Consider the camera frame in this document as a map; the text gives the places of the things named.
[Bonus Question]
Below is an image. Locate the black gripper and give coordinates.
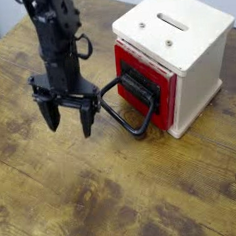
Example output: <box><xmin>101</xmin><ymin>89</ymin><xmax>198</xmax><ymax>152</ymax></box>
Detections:
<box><xmin>28</xmin><ymin>54</ymin><xmax>99</xmax><ymax>138</ymax></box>

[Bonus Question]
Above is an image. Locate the red drawer with black handle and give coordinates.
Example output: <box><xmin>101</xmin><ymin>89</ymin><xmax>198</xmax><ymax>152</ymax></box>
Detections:
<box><xmin>99</xmin><ymin>39</ymin><xmax>177</xmax><ymax>137</ymax></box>

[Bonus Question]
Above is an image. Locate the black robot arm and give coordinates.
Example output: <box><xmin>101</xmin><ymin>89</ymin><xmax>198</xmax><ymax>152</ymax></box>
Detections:
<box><xmin>16</xmin><ymin>0</ymin><xmax>100</xmax><ymax>137</ymax></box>

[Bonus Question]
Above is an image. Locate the white wooden box cabinet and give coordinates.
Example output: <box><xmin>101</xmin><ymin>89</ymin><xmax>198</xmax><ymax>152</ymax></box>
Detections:
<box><xmin>112</xmin><ymin>0</ymin><xmax>235</xmax><ymax>138</ymax></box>

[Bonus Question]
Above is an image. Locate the black cable loop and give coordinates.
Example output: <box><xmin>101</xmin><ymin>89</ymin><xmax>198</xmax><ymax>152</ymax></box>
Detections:
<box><xmin>72</xmin><ymin>32</ymin><xmax>95</xmax><ymax>61</ymax></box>

